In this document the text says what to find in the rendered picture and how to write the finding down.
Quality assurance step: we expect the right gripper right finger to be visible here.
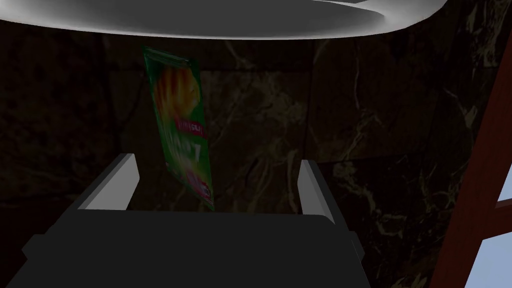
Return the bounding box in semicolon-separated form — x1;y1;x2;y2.
297;159;350;231

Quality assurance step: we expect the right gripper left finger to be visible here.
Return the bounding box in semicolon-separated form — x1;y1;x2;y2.
77;152;141;211

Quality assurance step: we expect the white round bowl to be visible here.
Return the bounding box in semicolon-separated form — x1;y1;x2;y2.
0;0;449;41

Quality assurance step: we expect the green snack bag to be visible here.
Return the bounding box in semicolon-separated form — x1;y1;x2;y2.
142;45;216;212

